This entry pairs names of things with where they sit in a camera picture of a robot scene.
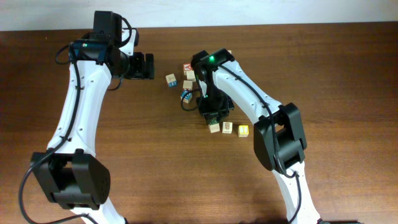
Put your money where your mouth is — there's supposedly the wooden block green R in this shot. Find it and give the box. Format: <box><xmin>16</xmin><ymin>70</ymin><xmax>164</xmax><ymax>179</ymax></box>
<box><xmin>208</xmin><ymin>120</ymin><xmax>220</xmax><ymax>133</ymax></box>

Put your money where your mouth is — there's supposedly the wooden block pineapple yellow O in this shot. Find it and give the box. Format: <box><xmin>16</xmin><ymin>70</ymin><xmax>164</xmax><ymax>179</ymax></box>
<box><xmin>222</xmin><ymin>122</ymin><xmax>233</xmax><ymax>134</ymax></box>

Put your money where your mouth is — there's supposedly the wooden block blue D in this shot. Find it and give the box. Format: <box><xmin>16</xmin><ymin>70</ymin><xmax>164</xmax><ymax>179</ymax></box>
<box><xmin>180</xmin><ymin>90</ymin><xmax>192</xmax><ymax>103</ymax></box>

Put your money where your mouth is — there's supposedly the wooden block letter E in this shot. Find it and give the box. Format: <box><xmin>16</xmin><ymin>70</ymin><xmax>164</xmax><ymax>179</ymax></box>
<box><xmin>183</xmin><ymin>80</ymin><xmax>193</xmax><ymax>91</ymax></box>

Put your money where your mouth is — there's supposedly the wooden block yellow face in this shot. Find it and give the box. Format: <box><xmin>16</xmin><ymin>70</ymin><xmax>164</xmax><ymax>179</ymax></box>
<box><xmin>238</xmin><ymin>125</ymin><xmax>249</xmax><ymax>138</ymax></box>

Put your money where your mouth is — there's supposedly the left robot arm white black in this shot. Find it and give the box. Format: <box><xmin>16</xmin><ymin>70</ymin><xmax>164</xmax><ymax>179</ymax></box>
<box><xmin>28</xmin><ymin>11</ymin><xmax>154</xmax><ymax>223</ymax></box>

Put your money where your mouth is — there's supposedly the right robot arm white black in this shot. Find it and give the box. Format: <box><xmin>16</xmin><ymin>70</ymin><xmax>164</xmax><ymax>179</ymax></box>
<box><xmin>191</xmin><ymin>49</ymin><xmax>322</xmax><ymax>224</ymax></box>

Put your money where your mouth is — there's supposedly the wooden block blue side Y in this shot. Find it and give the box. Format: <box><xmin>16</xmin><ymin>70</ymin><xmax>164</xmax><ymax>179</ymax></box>
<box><xmin>165</xmin><ymin>73</ymin><xmax>177</xmax><ymax>88</ymax></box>

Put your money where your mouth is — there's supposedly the wooden block letter Z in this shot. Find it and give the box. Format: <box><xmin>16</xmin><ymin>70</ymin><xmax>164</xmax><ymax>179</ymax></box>
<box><xmin>185</xmin><ymin>70</ymin><xmax>196</xmax><ymax>82</ymax></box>

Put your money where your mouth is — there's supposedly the wooden block red A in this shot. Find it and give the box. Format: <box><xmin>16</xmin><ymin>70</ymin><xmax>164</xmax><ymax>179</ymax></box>
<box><xmin>183</xmin><ymin>63</ymin><xmax>193</xmax><ymax>75</ymax></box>

